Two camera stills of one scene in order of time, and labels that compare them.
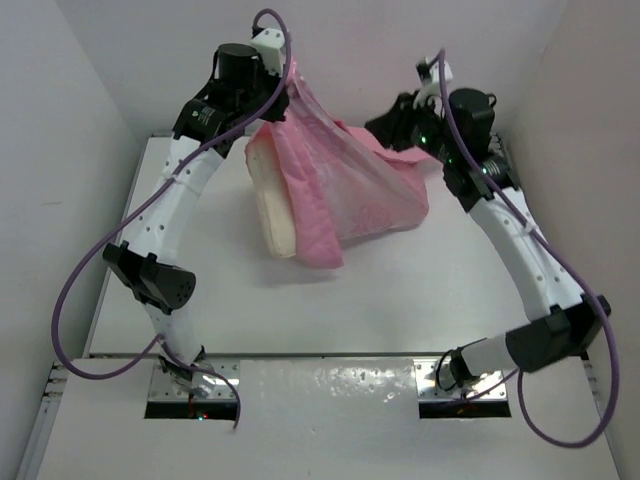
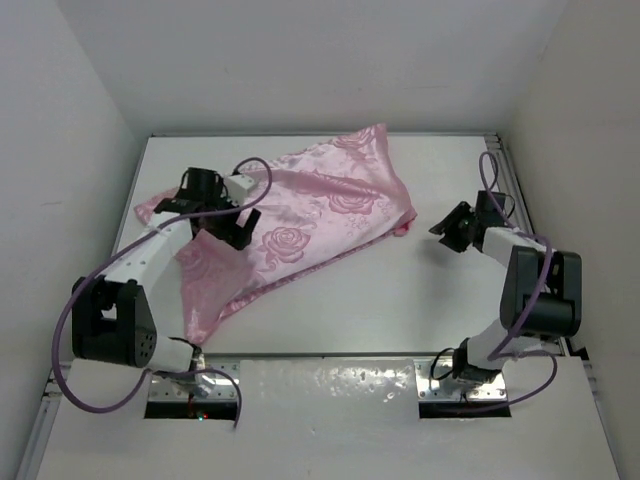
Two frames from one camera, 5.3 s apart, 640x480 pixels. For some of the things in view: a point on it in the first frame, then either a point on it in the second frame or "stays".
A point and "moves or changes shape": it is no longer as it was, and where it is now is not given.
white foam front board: (332, 419) stays
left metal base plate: (163, 389) stays
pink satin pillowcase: (334, 182) moves or changes shape
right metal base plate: (428, 387) stays
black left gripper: (273, 114) to (237, 234)
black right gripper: (390, 128) to (446, 227)
